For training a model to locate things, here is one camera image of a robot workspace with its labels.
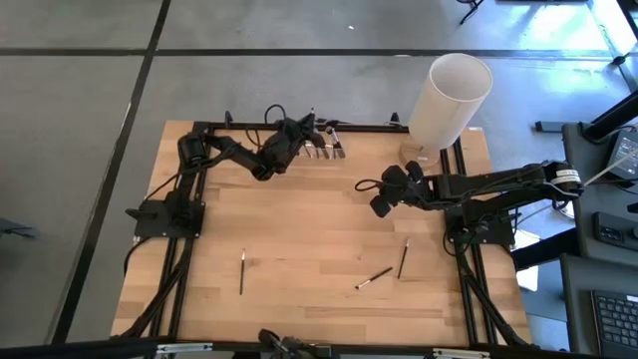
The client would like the white shade wooden base lamp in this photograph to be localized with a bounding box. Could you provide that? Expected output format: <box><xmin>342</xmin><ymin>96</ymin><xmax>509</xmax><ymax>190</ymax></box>
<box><xmin>397</xmin><ymin>52</ymin><xmax>494</xmax><ymax>172</ymax></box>

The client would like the white cable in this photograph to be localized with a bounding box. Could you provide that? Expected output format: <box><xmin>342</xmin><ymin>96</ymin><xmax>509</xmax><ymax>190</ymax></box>
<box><xmin>582</xmin><ymin>148</ymin><xmax>638</xmax><ymax>188</ymax></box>

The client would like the dark floor object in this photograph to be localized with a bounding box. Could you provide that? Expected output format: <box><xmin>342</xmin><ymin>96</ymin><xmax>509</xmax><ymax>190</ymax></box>
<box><xmin>0</xmin><ymin>216</ymin><xmax>40</xmax><ymax>240</ymax></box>

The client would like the black left camera cable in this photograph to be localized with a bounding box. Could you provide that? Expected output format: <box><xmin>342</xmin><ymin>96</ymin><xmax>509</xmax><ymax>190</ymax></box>
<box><xmin>262</xmin><ymin>103</ymin><xmax>289</xmax><ymax>126</ymax></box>

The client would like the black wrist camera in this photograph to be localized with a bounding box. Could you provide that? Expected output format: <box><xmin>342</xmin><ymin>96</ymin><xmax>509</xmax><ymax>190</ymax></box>
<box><xmin>272</xmin><ymin>119</ymin><xmax>296</xmax><ymax>147</ymax></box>
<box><xmin>381</xmin><ymin>165</ymin><xmax>408</xmax><ymax>188</ymax></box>

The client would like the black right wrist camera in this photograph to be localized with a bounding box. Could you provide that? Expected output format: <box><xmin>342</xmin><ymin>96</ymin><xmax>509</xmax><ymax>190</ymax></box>
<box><xmin>381</xmin><ymin>165</ymin><xmax>408</xmax><ymax>188</ymax></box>

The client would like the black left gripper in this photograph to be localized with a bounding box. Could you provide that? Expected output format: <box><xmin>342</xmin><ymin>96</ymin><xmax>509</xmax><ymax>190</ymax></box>
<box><xmin>284</xmin><ymin>113</ymin><xmax>329</xmax><ymax>151</ymax></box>

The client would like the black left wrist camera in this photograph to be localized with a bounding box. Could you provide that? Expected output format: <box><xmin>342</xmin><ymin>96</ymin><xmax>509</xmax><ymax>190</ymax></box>
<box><xmin>272</xmin><ymin>119</ymin><xmax>296</xmax><ymax>147</ymax></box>

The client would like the grey desk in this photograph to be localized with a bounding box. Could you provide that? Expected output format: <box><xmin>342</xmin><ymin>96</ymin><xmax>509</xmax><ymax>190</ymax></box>
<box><xmin>558</xmin><ymin>252</ymin><xmax>638</xmax><ymax>359</ymax></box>
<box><xmin>561</xmin><ymin>119</ymin><xmax>638</xmax><ymax>265</ymax></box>

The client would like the black keyboard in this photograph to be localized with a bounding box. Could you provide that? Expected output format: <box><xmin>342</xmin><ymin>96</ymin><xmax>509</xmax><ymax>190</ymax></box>
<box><xmin>591</xmin><ymin>290</ymin><xmax>638</xmax><ymax>358</ymax></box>

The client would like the clear acrylic organizer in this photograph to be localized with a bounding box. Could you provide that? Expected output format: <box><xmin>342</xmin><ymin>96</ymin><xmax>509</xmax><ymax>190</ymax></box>
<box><xmin>298</xmin><ymin>140</ymin><xmax>347</xmax><ymax>161</ymax></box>

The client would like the flat tip makeup brush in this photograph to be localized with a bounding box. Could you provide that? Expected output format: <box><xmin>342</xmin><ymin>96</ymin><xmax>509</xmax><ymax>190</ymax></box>
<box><xmin>354</xmin><ymin>266</ymin><xmax>395</xmax><ymax>291</ymax></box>

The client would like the silver bracket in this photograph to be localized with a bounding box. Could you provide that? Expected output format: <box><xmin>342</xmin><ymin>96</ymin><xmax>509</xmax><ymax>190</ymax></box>
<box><xmin>432</xmin><ymin>347</ymin><xmax>490</xmax><ymax>359</ymax></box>
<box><xmin>156</xmin><ymin>341</ymin><xmax>214</xmax><ymax>356</ymax></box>

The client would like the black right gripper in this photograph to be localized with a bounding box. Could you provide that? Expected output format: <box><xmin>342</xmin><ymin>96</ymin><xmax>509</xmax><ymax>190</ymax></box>
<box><xmin>369</xmin><ymin>160</ymin><xmax>435</xmax><ymax>218</ymax></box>

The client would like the black chair base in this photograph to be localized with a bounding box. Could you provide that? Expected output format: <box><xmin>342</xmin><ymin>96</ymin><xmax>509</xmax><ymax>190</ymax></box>
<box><xmin>457</xmin><ymin>0</ymin><xmax>485</xmax><ymax>25</ymax></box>

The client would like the black controller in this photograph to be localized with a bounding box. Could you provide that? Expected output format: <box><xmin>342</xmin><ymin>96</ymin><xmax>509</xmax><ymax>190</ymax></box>
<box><xmin>591</xmin><ymin>210</ymin><xmax>638</xmax><ymax>246</ymax></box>

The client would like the right black pen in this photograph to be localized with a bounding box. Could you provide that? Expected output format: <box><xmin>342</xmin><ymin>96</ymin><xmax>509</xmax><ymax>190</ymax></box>
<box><xmin>396</xmin><ymin>237</ymin><xmax>411</xmax><ymax>280</ymax></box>

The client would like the black right camera cable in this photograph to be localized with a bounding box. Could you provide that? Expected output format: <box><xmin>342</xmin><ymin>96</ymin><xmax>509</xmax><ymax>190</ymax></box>
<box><xmin>354</xmin><ymin>178</ymin><xmax>383</xmax><ymax>194</ymax></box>

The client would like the black camera cable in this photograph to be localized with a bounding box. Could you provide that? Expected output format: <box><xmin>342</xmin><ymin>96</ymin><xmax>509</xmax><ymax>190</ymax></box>
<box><xmin>354</xmin><ymin>178</ymin><xmax>383</xmax><ymax>194</ymax></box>
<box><xmin>262</xmin><ymin>103</ymin><xmax>289</xmax><ymax>126</ymax></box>

